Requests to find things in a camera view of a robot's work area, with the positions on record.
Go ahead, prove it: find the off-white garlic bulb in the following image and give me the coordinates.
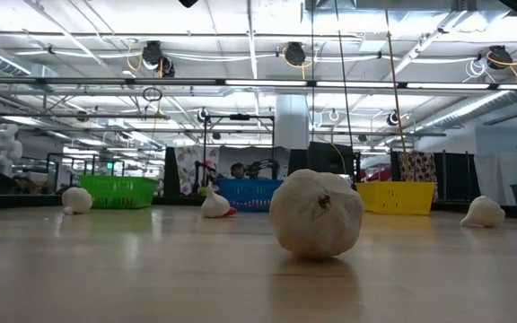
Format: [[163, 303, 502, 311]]
[[268, 168, 365, 260], [200, 184, 232, 220], [459, 195, 507, 229]]

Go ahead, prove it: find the blue plastic basket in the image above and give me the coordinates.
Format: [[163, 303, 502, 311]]
[[215, 178, 285, 214]]

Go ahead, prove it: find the white column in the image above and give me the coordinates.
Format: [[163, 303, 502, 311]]
[[275, 93, 310, 150]]

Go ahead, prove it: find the black panel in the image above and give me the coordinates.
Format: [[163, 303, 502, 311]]
[[287, 142, 358, 188]]

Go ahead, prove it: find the floral cloth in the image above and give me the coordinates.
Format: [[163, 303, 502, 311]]
[[174, 145, 220, 196]]

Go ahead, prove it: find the green plastic basket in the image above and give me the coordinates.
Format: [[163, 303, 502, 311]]
[[78, 174, 159, 210]]

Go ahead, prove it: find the yellow plastic basket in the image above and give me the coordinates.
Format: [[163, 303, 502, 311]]
[[355, 180, 437, 216]]

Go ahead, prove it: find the brown patterned cloth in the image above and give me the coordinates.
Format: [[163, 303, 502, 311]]
[[397, 151, 439, 201]]

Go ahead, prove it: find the black partition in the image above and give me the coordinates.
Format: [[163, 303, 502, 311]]
[[435, 151, 482, 204]]

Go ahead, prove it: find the white panel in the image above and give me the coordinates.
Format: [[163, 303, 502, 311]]
[[473, 152, 517, 205]]

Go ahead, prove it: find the white robot figure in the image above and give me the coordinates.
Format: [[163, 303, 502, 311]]
[[0, 123, 24, 179]]

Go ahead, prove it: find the black gantry frame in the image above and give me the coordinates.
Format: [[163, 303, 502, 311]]
[[202, 114, 276, 180]]

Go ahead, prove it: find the black hanging cable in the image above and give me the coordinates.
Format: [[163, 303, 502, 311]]
[[333, 0, 356, 188]]

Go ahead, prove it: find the long black light rail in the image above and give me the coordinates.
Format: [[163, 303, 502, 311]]
[[0, 75, 517, 92]]

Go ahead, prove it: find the yellow hanging cable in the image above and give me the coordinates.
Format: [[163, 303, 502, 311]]
[[383, 0, 410, 183]]

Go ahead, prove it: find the black workcell frame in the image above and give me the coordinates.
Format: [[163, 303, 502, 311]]
[[45, 152, 125, 189]]

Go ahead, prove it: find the black aluminium table frame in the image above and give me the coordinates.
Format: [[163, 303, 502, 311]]
[[0, 192, 517, 222]]

